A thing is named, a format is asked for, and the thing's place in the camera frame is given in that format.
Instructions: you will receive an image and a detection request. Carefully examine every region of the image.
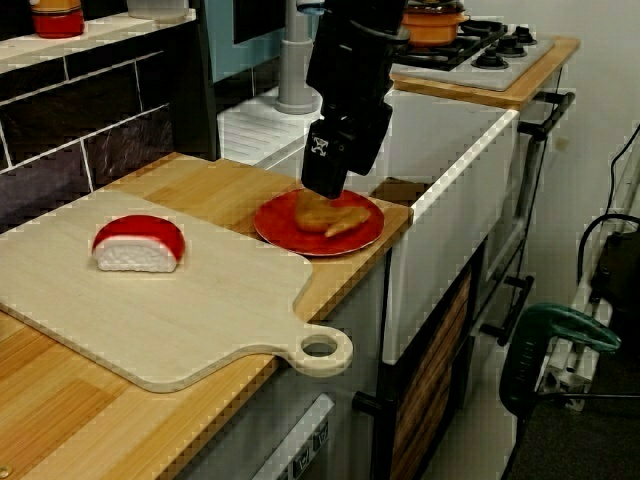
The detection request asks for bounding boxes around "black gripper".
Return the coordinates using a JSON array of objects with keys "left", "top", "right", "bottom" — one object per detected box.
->
[{"left": 301, "top": 22, "right": 412, "bottom": 200}]

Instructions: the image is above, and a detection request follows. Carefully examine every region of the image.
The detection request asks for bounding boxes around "tan toy chicken piece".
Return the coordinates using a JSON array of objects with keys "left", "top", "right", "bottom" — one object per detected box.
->
[{"left": 293, "top": 189, "right": 372, "bottom": 238}]

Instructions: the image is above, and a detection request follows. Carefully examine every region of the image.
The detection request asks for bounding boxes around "grey toy faucet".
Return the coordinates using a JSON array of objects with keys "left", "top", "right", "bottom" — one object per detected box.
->
[{"left": 276, "top": 0, "right": 321, "bottom": 115}]

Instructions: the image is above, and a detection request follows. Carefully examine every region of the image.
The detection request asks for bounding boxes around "red round plate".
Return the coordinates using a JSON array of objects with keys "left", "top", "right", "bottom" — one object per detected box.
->
[{"left": 253, "top": 188, "right": 386, "bottom": 257}]

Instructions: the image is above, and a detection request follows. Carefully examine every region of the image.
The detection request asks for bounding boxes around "white toy sink unit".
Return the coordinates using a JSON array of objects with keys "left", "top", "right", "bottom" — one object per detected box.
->
[{"left": 217, "top": 89, "right": 521, "bottom": 366}]

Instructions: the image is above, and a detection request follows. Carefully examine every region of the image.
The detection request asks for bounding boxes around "toy stove top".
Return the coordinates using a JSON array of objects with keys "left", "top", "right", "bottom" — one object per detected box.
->
[{"left": 389, "top": 17, "right": 556, "bottom": 93}]

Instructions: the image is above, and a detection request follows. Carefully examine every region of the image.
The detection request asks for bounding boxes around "orange toy pot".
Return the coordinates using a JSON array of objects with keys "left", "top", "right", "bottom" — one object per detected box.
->
[{"left": 401, "top": 0, "right": 471, "bottom": 49}]

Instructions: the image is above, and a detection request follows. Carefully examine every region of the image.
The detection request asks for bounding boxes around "black rectangular panel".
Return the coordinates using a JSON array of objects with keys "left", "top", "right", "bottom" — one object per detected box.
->
[{"left": 232, "top": 0, "right": 286, "bottom": 45}]

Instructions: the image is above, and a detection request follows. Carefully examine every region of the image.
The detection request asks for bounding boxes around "red white toy sushi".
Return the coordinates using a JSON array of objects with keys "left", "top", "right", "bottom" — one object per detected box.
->
[{"left": 91, "top": 214, "right": 185, "bottom": 274}]

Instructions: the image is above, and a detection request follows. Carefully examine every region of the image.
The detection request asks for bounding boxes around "white round container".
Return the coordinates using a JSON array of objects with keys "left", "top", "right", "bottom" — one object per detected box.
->
[{"left": 125, "top": 0, "right": 191, "bottom": 24}]

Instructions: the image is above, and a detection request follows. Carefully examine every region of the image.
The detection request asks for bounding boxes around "brown wooden drawer front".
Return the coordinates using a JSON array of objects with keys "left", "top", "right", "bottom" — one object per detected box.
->
[{"left": 389, "top": 272, "right": 474, "bottom": 480}]

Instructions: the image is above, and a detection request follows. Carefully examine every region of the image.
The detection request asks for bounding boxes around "light wooden cutting board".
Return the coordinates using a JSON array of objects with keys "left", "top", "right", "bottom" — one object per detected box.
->
[{"left": 0, "top": 189, "right": 355, "bottom": 395}]

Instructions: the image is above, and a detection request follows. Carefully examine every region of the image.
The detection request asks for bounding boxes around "grey dishwasher panel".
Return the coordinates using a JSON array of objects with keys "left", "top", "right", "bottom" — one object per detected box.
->
[{"left": 249, "top": 394, "right": 336, "bottom": 480}]

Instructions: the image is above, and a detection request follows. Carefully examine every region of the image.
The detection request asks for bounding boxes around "red yellow bottle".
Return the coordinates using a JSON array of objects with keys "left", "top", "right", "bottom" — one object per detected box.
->
[{"left": 29, "top": 0, "right": 86, "bottom": 40}]

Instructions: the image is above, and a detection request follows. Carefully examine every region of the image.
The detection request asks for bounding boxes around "dark grey upright post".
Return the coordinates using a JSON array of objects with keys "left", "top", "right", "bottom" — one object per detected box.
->
[{"left": 187, "top": 0, "right": 221, "bottom": 161}]

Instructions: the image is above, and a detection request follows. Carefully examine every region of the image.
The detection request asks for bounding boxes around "black oven handle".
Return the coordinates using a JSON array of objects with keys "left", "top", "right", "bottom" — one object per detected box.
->
[{"left": 517, "top": 91, "right": 576, "bottom": 146}]

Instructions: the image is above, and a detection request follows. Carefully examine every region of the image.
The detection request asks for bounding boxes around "black drawer handle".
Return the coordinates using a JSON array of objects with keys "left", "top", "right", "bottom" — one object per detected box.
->
[{"left": 479, "top": 274, "right": 535, "bottom": 346}]

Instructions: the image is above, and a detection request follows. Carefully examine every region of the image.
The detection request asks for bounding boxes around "thick black cable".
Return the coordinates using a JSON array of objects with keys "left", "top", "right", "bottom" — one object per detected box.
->
[{"left": 577, "top": 213, "right": 640, "bottom": 296}]

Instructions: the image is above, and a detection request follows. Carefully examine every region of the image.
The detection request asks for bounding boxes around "thin black cable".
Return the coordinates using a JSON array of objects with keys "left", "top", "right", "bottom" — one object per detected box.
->
[{"left": 609, "top": 122, "right": 640, "bottom": 216}]

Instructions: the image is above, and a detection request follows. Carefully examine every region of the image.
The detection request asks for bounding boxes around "black cabinet handle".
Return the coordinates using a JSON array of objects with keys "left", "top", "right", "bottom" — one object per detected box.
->
[{"left": 351, "top": 390, "right": 396, "bottom": 480}]

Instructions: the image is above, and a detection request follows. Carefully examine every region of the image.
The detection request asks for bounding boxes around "silver aluminium frame rail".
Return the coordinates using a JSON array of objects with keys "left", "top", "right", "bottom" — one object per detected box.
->
[{"left": 534, "top": 339, "right": 601, "bottom": 411}]

